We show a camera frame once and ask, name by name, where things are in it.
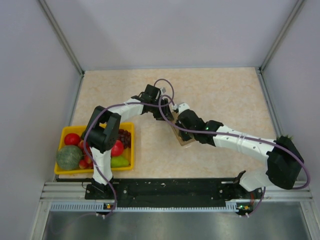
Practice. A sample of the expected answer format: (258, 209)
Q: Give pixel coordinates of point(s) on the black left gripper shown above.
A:
(166, 114)

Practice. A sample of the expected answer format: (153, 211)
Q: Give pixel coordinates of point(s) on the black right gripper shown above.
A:
(183, 136)

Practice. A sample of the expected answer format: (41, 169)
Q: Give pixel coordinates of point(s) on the brown cardboard express box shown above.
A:
(183, 143)

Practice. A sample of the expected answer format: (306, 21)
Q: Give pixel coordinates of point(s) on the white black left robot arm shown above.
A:
(102, 129)

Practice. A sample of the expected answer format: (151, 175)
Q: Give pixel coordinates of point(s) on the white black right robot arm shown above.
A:
(282, 161)

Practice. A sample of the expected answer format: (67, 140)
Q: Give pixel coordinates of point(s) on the dark purple grape bunch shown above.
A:
(125, 137)

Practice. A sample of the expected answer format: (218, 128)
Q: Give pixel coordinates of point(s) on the red apple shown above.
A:
(72, 139)
(117, 149)

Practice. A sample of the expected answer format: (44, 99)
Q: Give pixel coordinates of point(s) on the green pear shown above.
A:
(119, 162)

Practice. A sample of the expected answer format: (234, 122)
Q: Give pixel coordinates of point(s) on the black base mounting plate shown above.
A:
(171, 192)

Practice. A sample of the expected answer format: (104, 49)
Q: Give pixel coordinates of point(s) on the red strawberry cluster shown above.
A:
(85, 162)

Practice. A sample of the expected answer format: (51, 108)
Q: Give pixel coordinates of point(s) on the pineapple with green crown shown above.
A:
(287, 136)

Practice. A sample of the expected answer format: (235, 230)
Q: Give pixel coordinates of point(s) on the green striped melon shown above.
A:
(68, 157)

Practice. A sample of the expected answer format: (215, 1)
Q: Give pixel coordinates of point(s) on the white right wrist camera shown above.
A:
(181, 107)

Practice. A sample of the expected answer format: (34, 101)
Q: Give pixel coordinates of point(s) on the grey slotted cable duct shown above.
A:
(81, 207)

